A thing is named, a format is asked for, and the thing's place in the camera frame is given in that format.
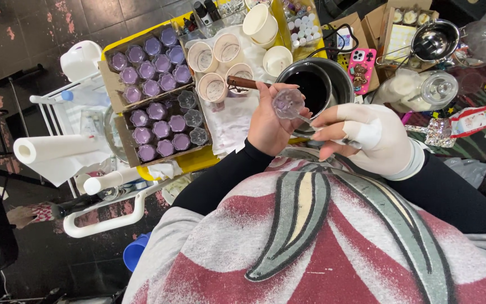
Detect person's left hand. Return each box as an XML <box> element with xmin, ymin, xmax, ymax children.
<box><xmin>247</xmin><ymin>81</ymin><xmax>312</xmax><ymax>157</ymax></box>

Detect person's right hand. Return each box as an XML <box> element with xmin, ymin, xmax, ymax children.
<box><xmin>310</xmin><ymin>103</ymin><xmax>414</xmax><ymax>176</ymax></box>

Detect metal spoon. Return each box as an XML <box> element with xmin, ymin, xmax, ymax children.
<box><xmin>297</xmin><ymin>114</ymin><xmax>363</xmax><ymax>149</ymax></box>

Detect clear flower-shaped glass cup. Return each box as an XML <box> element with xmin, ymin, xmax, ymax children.
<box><xmin>272</xmin><ymin>88</ymin><xmax>305</xmax><ymax>120</ymax></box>

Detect metal pot with dark liquid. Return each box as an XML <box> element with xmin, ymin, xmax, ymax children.
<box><xmin>274</xmin><ymin>57</ymin><xmax>356</xmax><ymax>138</ymax></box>

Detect phone in pink case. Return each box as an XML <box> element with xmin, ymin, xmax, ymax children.
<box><xmin>347</xmin><ymin>48</ymin><xmax>378</xmax><ymax>95</ymax></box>

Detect white paper cup with wax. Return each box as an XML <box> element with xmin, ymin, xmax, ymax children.
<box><xmin>262</xmin><ymin>46</ymin><xmax>294</xmax><ymax>78</ymax></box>

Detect glass jar with lid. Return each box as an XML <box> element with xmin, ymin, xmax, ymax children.
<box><xmin>371</xmin><ymin>69</ymin><xmax>460</xmax><ymax>113</ymax></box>

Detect clear box of small bottles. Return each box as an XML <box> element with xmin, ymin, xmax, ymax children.
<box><xmin>282</xmin><ymin>0</ymin><xmax>325</xmax><ymax>52</ymax></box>

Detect brown wooden stick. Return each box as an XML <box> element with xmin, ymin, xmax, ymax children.
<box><xmin>226</xmin><ymin>75</ymin><xmax>272</xmax><ymax>90</ymax></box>

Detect open cardboard box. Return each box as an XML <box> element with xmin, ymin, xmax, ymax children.
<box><xmin>360</xmin><ymin>0</ymin><xmax>441</xmax><ymax>82</ymax></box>

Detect white stained cloth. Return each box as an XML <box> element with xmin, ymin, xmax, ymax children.
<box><xmin>183</xmin><ymin>24</ymin><xmax>278</xmax><ymax>158</ymax></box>

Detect silver glitter scoop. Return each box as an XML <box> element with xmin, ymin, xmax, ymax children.
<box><xmin>404</xmin><ymin>118</ymin><xmax>457</xmax><ymax>149</ymax></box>

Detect stacked white paper cups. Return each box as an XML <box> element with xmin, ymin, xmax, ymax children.
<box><xmin>242</xmin><ymin>3</ymin><xmax>279</xmax><ymax>50</ymax></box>

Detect shiny metal pouring pitcher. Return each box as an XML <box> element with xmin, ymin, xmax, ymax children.
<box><xmin>376</xmin><ymin>19</ymin><xmax>467</xmax><ymax>66</ymax></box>

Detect person's grey red shirt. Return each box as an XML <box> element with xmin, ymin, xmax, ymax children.
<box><xmin>121</xmin><ymin>147</ymin><xmax>486</xmax><ymax>304</ymax></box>

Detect empty clear flower cup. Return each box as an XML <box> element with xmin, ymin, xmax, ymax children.
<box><xmin>183</xmin><ymin>109</ymin><xmax>204</xmax><ymax>128</ymax></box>
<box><xmin>177</xmin><ymin>90</ymin><xmax>197</xmax><ymax>110</ymax></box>
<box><xmin>189</xmin><ymin>127</ymin><xmax>209</xmax><ymax>147</ymax></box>

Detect red white wipes packet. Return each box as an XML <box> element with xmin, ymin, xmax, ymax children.
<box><xmin>449</xmin><ymin>105</ymin><xmax>486</xmax><ymax>138</ymax></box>

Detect yellow tray table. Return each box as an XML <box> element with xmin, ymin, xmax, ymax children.
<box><xmin>101</xmin><ymin>0</ymin><xmax>329</xmax><ymax>182</ymax></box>

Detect small crumpled plastic bag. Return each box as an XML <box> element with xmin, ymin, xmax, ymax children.
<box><xmin>442</xmin><ymin>157</ymin><xmax>486</xmax><ymax>189</ymax></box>

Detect colourful patterned mat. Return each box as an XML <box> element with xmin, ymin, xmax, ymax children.
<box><xmin>403</xmin><ymin>57</ymin><xmax>486</xmax><ymax>164</ymax></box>

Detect dark dropper bottles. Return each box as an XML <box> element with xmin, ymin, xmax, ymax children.
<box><xmin>192</xmin><ymin>0</ymin><xmax>223</xmax><ymax>27</ymax></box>

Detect cluster of purple candle cups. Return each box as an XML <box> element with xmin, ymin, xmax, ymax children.
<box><xmin>130</xmin><ymin>102</ymin><xmax>192</xmax><ymax>162</ymax></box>

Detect group of purple candles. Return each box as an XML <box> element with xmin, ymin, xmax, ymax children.
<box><xmin>110</xmin><ymin>27</ymin><xmax>192</xmax><ymax>104</ymax></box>

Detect small cardboard tray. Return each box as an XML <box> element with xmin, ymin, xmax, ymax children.
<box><xmin>114</xmin><ymin>86</ymin><xmax>213</xmax><ymax>168</ymax></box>

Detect large cardboard tray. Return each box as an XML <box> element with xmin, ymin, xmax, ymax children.
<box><xmin>98</xmin><ymin>24</ymin><xmax>195</xmax><ymax>114</ymax></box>

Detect thin white paper roll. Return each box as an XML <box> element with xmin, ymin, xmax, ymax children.
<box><xmin>83</xmin><ymin>167</ymin><xmax>143</xmax><ymax>196</ymax></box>

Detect blue plastic bucket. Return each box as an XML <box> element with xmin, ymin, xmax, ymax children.
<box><xmin>123</xmin><ymin>232</ymin><xmax>152</xmax><ymax>273</ymax></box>

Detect clear bottle with blue cap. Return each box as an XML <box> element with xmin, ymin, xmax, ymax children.
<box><xmin>60</xmin><ymin>88</ymin><xmax>111</xmax><ymax>107</ymax></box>

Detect white utility cart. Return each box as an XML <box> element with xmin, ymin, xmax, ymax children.
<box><xmin>29</xmin><ymin>71</ymin><xmax>194</xmax><ymax>239</ymax></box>

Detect white plastic jug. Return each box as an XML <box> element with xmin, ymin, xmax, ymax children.
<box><xmin>60</xmin><ymin>41</ymin><xmax>103</xmax><ymax>82</ymax></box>

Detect large white paper towel roll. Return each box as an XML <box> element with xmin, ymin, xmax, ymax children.
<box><xmin>13</xmin><ymin>134</ymin><xmax>113</xmax><ymax>187</ymax></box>

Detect black cable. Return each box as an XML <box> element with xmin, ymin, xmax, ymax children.
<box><xmin>310</xmin><ymin>23</ymin><xmax>360</xmax><ymax>59</ymax></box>

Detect brush with checkered handle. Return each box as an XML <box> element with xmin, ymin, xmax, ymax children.
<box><xmin>6</xmin><ymin>193</ymin><xmax>104</xmax><ymax>230</ymax></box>

